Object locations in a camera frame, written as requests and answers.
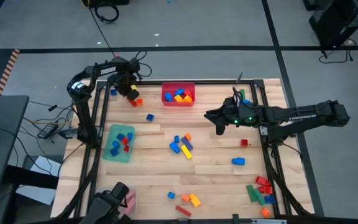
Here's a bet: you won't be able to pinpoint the black desk leg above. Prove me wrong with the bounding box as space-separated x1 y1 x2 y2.
1 164 59 190

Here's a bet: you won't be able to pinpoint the long black floor cable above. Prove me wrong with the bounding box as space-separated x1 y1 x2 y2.
87 6 117 58

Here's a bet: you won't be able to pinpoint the grey metal bracket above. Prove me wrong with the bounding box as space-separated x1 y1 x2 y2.
251 218 288 224

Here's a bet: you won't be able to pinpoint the red plastic bin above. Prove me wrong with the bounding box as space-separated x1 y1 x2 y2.
161 82 196 108

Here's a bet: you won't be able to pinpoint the black computer tower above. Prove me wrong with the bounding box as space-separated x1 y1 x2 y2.
308 0 358 49

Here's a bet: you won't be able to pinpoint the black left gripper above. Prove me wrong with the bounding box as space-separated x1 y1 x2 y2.
114 72 140 101

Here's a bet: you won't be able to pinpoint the white paper sheets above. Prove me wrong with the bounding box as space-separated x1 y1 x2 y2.
15 154 62 206

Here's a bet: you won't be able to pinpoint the black power adapter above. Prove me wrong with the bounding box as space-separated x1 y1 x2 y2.
37 124 59 140

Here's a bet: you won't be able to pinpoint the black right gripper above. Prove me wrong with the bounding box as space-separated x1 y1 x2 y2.
204 103 246 136

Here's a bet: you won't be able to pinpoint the green translucent plastic bin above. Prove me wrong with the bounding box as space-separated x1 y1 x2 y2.
103 124 136 164

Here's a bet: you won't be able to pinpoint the black power cables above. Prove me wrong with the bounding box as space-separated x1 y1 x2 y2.
318 39 356 65

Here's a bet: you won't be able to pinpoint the black aluminium table frame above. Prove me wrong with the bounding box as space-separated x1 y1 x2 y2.
53 79 314 224

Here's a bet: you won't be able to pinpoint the black equipment box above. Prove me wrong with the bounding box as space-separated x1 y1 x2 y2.
82 0 130 9

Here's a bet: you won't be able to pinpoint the clear plastic bin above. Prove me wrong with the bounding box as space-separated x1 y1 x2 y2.
93 185 139 220

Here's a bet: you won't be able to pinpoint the coiled black cable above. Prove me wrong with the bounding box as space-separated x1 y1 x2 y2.
94 2 120 24

